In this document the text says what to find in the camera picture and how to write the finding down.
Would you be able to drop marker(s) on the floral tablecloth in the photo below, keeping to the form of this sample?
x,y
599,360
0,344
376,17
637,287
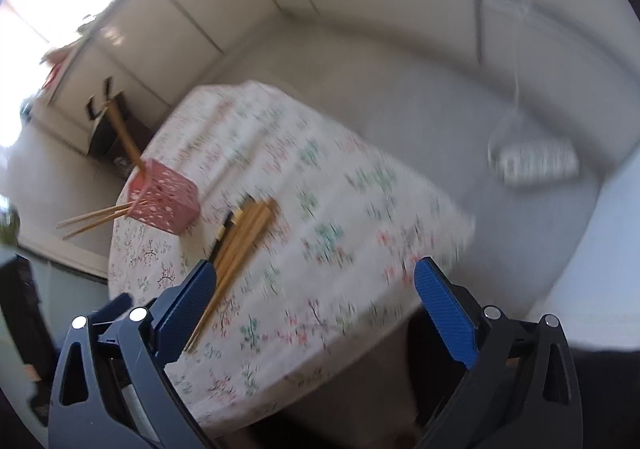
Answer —
x,y
333,274

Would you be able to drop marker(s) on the white power strip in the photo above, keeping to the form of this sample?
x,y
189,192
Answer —
x,y
536,163

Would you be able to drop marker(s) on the dark brown stool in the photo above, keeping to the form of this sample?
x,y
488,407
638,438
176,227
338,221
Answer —
x,y
104,144

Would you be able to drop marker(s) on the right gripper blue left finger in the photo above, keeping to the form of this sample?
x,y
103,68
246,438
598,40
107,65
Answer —
x,y
177,312

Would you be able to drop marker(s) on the black chopstick with gold band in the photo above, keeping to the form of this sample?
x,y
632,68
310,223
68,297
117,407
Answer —
x,y
226,227

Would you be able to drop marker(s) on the pink plastic utensil basket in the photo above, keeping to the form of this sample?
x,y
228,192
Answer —
x,y
162,198

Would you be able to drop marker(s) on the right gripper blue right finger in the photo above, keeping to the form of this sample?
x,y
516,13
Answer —
x,y
452,322

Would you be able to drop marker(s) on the wooden chopstick poking through basket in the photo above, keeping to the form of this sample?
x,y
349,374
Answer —
x,y
89,221

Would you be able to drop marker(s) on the wooden chopstick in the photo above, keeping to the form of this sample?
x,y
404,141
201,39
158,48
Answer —
x,y
132,150
260,224
235,239
217,297

